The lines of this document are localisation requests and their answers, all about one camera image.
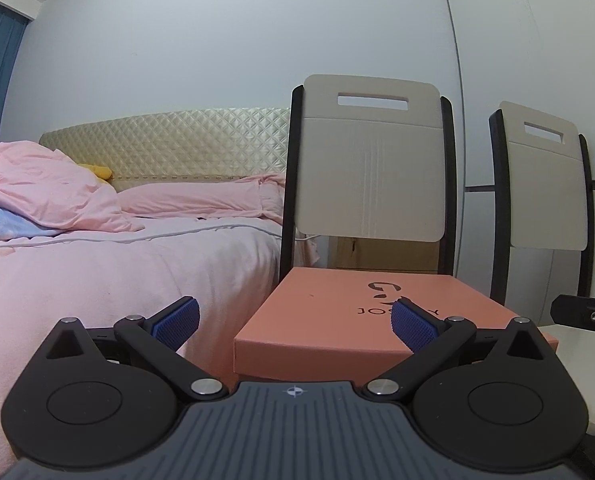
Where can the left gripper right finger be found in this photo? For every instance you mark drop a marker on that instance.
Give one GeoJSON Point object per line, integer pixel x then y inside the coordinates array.
{"type": "Point", "coordinates": [434, 344]}

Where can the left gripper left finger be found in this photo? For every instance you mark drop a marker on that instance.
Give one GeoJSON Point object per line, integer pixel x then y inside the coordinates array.
{"type": "Point", "coordinates": [153, 344]}

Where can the orange JOSINY box lid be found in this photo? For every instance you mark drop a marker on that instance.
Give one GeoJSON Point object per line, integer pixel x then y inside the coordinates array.
{"type": "Point", "coordinates": [323, 325]}

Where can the wooden bedside drawer cabinet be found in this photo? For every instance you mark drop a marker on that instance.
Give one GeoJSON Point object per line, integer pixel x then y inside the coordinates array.
{"type": "Point", "coordinates": [365, 254]}

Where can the pink bed with bedding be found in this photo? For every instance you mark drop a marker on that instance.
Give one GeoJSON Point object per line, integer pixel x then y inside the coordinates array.
{"type": "Point", "coordinates": [97, 263]}

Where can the right beige folding chair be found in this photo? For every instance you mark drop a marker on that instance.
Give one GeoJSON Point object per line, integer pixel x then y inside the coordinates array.
{"type": "Point", "coordinates": [544, 228]}

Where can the beige folding chair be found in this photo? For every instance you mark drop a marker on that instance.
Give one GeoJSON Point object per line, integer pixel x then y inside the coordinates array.
{"type": "Point", "coordinates": [372, 158]}
{"type": "Point", "coordinates": [544, 228]}

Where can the yellow plush on bed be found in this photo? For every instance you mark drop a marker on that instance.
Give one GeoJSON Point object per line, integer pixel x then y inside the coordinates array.
{"type": "Point", "coordinates": [102, 173]}

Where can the pink pillow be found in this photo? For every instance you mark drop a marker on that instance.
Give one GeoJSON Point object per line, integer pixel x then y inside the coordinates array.
{"type": "Point", "coordinates": [259, 196]}

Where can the beige quilted headboard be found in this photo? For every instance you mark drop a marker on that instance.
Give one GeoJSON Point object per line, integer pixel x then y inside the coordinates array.
{"type": "Point", "coordinates": [211, 145]}

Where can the left beige folding chair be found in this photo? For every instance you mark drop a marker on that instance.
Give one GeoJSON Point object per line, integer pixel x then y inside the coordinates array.
{"type": "Point", "coordinates": [372, 158]}

